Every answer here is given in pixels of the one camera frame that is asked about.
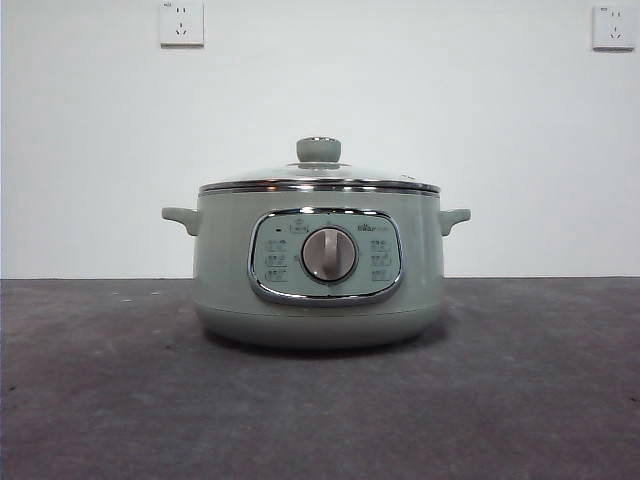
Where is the glass lid with green knob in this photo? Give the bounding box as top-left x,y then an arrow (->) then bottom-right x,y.
198,136 -> 441,194

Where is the sage green electric cooking pot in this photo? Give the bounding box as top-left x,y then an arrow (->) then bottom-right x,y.
160,185 -> 472,350

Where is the white wall socket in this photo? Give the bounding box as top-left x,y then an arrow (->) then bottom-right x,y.
592,4 -> 630,51
159,0 -> 205,49

